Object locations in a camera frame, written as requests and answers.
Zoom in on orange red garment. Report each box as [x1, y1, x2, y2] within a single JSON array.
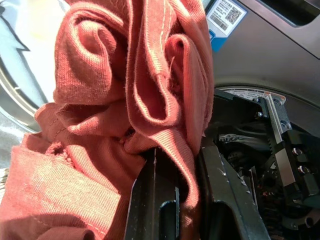
[[0, 0, 215, 240]]

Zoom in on grey washing machine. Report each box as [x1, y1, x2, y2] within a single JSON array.
[[204, 0, 320, 141]]

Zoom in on round glass washing machine door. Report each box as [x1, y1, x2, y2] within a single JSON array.
[[0, 0, 60, 133]]

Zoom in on white blue barcode sticker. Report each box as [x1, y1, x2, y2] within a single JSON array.
[[204, 0, 248, 53]]

